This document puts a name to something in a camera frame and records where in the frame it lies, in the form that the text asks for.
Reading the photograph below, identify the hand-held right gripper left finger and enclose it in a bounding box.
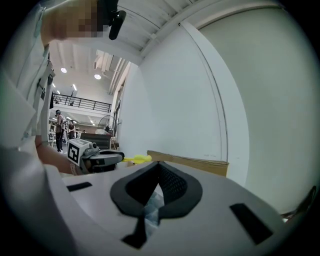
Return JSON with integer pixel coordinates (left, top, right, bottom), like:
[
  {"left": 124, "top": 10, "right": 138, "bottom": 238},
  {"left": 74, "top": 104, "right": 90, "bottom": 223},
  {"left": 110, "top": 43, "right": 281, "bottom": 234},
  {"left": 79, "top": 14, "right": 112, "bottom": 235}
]
[{"left": 45, "top": 161, "right": 160, "bottom": 256}]

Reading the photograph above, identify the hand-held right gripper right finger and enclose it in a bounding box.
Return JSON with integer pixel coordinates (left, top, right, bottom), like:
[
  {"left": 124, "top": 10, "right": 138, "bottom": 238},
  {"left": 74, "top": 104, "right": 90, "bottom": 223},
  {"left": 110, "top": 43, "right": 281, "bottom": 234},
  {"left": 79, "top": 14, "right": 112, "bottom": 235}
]
[{"left": 149, "top": 161, "right": 286, "bottom": 256}]

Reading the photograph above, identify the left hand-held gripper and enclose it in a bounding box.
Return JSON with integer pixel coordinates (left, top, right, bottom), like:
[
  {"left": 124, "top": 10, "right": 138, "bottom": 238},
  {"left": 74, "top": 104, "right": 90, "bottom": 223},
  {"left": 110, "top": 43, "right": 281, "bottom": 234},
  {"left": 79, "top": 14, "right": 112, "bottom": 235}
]
[{"left": 67, "top": 138, "right": 126, "bottom": 175}]

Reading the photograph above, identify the yellow sponge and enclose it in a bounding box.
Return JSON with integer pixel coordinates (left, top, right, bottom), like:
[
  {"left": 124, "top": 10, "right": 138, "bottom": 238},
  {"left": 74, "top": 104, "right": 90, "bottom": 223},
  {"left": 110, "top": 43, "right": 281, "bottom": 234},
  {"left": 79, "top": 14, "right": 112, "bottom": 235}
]
[{"left": 122, "top": 154, "right": 153, "bottom": 165}]

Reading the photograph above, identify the person's left forearm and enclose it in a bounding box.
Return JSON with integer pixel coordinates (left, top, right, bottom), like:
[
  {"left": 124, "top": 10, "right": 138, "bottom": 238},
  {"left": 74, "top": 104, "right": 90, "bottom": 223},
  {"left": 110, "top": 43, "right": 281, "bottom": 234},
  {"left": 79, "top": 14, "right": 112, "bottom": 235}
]
[{"left": 34, "top": 136, "right": 81, "bottom": 176}]

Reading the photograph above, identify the person's left hand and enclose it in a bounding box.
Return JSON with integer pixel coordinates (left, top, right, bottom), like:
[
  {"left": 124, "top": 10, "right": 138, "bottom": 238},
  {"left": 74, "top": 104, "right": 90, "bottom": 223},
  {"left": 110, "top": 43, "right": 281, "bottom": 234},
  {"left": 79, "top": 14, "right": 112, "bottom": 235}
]
[{"left": 80, "top": 159, "right": 93, "bottom": 175}]

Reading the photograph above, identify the black metal cabinet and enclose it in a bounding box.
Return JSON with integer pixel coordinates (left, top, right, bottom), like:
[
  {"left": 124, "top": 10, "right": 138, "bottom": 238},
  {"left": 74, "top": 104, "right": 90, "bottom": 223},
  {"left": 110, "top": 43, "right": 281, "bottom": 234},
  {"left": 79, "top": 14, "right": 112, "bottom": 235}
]
[{"left": 79, "top": 132, "right": 112, "bottom": 151}]

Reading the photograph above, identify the black standing fan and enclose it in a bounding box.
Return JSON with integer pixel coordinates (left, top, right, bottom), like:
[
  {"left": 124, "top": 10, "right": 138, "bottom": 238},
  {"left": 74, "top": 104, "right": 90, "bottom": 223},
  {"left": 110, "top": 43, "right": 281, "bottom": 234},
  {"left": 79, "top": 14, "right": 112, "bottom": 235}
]
[{"left": 97, "top": 115, "right": 118, "bottom": 137}]

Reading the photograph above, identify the large cardboard sheet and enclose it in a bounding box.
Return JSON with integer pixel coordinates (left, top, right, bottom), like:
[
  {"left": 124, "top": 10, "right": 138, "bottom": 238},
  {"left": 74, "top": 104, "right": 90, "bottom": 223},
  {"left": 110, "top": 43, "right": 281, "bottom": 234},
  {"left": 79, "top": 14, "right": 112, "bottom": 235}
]
[{"left": 146, "top": 149, "right": 230, "bottom": 178}]

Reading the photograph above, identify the black balcony railing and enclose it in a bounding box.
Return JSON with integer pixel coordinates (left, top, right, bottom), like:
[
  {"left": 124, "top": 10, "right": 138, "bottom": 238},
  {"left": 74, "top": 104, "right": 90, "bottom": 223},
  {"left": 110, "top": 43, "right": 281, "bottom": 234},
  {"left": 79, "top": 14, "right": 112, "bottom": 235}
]
[{"left": 51, "top": 92, "right": 112, "bottom": 114}]

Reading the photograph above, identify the marble pattern sink cabinet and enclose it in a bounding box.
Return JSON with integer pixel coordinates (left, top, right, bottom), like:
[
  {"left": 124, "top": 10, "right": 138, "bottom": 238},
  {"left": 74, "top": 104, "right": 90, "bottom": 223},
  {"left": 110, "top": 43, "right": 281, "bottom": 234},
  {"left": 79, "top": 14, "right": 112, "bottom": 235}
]
[{"left": 143, "top": 183, "right": 165, "bottom": 238}]

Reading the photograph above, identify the person's white shirt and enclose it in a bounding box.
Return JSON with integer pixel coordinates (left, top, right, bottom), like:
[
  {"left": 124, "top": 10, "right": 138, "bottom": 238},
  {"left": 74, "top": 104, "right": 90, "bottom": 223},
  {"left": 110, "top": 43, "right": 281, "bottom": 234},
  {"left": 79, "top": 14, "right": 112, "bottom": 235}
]
[{"left": 0, "top": 4, "right": 55, "bottom": 151}]

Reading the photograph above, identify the person's head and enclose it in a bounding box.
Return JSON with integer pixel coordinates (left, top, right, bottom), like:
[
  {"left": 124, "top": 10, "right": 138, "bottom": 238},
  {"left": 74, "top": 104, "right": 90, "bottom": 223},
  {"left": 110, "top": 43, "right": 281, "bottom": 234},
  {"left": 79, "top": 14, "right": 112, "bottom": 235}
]
[{"left": 41, "top": 0, "right": 104, "bottom": 47}]

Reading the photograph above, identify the white wall conduit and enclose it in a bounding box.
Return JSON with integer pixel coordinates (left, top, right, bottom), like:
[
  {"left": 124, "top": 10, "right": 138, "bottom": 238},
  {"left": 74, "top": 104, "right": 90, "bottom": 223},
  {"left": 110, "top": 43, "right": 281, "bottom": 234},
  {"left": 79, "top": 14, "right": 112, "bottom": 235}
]
[{"left": 178, "top": 21, "right": 230, "bottom": 163}]

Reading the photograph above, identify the white ceiling duct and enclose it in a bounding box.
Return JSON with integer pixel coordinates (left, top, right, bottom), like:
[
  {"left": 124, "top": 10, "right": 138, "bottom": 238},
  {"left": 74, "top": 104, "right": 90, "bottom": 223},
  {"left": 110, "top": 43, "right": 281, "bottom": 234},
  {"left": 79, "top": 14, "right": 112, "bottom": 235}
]
[{"left": 93, "top": 49, "right": 114, "bottom": 71}]

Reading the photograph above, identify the grey harness strap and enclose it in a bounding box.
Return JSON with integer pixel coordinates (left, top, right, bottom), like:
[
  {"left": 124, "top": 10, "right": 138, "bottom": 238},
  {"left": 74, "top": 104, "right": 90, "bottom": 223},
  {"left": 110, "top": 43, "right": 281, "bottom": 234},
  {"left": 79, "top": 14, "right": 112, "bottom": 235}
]
[{"left": 24, "top": 62, "right": 56, "bottom": 141}]

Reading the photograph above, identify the black head-worn camera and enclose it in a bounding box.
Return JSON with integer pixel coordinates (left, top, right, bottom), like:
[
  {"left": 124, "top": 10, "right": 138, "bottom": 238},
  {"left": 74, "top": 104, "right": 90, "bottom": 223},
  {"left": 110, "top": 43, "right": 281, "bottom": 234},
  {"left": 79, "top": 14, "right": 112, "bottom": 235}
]
[{"left": 99, "top": 0, "right": 127, "bottom": 41}]

